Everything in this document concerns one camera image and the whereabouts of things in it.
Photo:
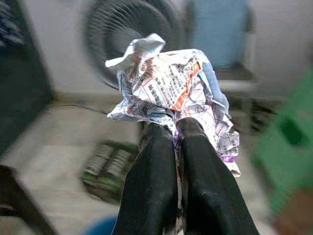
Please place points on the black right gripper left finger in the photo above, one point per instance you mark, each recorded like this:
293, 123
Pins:
151, 186

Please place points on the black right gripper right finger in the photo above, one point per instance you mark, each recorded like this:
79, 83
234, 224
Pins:
212, 195

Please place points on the printed paper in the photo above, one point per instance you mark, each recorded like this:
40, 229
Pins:
166, 83

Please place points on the blue round bucket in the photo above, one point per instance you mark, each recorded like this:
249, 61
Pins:
102, 227

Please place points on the green plastic object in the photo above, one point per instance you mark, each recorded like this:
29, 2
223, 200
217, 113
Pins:
288, 147

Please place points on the dark furniture leg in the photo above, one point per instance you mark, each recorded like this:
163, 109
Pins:
14, 191

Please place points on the black floor fan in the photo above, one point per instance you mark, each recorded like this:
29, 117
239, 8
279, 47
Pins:
115, 27

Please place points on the light blue box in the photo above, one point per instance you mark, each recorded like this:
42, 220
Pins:
217, 31

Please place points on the dark cabinet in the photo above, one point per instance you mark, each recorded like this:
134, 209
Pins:
19, 85

